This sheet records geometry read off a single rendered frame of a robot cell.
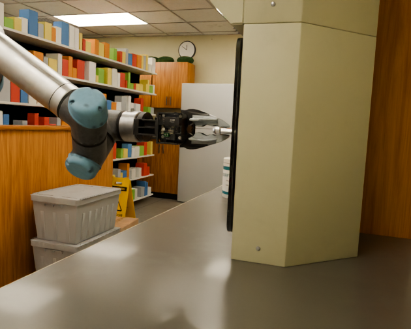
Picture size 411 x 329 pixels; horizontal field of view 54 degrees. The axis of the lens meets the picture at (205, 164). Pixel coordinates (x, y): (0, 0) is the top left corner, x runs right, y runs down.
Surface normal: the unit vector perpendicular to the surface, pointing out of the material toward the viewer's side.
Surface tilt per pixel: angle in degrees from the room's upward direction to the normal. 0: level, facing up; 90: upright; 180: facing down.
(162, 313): 0
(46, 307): 0
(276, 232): 90
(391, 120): 90
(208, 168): 90
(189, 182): 90
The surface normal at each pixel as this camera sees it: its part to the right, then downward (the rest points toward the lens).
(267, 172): -0.32, 0.08
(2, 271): 0.95, 0.07
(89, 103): 0.21, -0.58
